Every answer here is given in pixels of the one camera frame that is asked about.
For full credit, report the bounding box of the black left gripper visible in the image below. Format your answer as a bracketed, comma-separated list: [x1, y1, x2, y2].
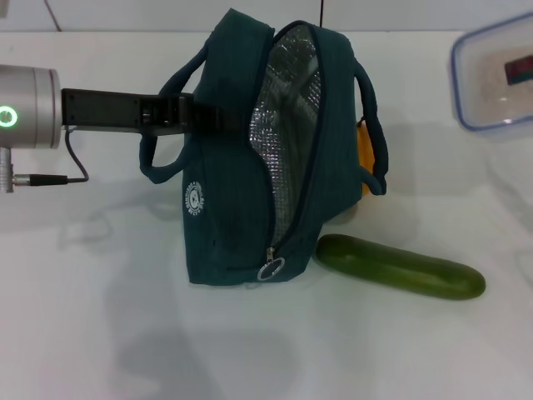
[61, 87, 251, 137]

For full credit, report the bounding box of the dark teal insulated lunch bag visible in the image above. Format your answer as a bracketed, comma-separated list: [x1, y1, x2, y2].
[139, 7, 388, 289]

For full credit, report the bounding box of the yellow orange pear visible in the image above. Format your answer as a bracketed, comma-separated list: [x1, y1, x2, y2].
[358, 118, 376, 197]

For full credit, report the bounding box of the green cucumber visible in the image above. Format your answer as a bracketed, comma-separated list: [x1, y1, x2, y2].
[315, 233, 486, 302]

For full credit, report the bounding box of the clear container with blue-rimmed lid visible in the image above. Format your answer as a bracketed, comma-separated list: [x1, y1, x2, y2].
[449, 11, 533, 133]

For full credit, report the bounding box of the grey left arm cable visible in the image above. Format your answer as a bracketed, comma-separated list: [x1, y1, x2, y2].
[11, 127, 91, 187]

